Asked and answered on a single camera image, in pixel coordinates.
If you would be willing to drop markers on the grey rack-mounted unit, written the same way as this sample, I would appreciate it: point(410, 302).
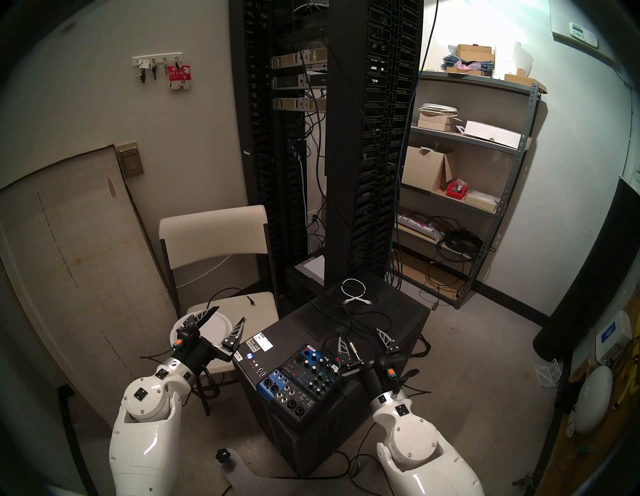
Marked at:
point(290, 104)
point(290, 82)
point(287, 61)

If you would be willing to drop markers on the grey flat device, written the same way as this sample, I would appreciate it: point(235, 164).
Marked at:
point(314, 267)

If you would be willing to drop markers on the white flat box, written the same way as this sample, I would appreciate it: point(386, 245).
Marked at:
point(492, 133)

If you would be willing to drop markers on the blue and black audio mixer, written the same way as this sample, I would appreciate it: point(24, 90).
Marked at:
point(300, 385)

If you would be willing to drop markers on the white wall keypad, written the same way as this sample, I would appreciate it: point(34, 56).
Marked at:
point(582, 34)

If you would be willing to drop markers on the beige leaning board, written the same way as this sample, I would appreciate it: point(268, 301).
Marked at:
point(75, 260)

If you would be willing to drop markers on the grey metal shelf unit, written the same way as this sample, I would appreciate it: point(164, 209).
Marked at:
point(475, 80)

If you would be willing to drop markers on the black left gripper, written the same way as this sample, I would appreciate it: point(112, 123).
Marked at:
point(197, 347)

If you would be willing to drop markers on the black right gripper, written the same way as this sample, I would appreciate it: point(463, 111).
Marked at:
point(375, 372)

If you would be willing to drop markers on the small red box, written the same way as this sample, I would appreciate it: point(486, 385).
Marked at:
point(457, 190)

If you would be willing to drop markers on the black curved bar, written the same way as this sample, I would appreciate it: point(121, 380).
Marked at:
point(75, 440)

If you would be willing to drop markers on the black screw knob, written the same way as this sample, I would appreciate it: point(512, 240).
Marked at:
point(223, 455)

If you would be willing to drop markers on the pile of purple plastic bags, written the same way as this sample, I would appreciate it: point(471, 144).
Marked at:
point(465, 66)

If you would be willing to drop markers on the white wall key rack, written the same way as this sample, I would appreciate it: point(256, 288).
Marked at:
point(159, 58)

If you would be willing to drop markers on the closed brown cardboard box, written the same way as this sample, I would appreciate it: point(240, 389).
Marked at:
point(475, 51)

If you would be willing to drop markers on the cream folding chair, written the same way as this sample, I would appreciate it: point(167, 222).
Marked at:
point(210, 232)

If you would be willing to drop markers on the key with white tag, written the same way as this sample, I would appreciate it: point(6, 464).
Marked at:
point(143, 65)

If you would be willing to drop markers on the white oval device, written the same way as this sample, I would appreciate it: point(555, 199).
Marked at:
point(594, 400)

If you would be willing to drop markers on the small flat cardboard box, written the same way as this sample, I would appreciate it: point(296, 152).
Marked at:
point(434, 126)
point(435, 118)

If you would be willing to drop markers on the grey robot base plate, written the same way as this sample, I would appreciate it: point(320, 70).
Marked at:
point(250, 480)

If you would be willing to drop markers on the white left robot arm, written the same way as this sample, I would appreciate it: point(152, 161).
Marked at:
point(145, 450)

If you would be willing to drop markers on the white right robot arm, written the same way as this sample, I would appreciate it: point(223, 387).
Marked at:
point(420, 440)

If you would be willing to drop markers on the black server rack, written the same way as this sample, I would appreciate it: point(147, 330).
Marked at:
point(350, 150)

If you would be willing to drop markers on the white round plate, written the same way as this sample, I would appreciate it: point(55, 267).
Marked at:
point(222, 325)

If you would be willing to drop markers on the black leaning panel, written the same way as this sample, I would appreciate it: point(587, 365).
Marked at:
point(590, 285)

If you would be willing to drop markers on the small open cardboard box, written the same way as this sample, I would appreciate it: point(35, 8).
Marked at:
point(522, 80)

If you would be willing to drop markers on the black computer tower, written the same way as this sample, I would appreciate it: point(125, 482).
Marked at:
point(400, 305)

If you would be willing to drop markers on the beige flat box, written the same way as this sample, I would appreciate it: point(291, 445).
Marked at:
point(482, 201)

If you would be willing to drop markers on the dark metal key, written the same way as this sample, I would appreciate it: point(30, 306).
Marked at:
point(154, 72)

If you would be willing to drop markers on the brass wall switch plate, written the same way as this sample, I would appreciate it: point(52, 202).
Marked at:
point(131, 162)

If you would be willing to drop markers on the brown wooden desk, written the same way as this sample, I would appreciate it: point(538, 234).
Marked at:
point(595, 450)

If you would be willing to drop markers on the white lattice bracket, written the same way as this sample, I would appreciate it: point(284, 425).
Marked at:
point(548, 374)

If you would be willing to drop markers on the pink and white package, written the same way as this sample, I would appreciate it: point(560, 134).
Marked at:
point(417, 222)

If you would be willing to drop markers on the white crumpled bag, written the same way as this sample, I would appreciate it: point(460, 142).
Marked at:
point(514, 59)

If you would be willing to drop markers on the large open cardboard carton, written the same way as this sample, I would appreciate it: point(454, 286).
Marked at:
point(422, 170)

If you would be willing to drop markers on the white router blue logo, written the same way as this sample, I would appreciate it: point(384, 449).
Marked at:
point(611, 335)

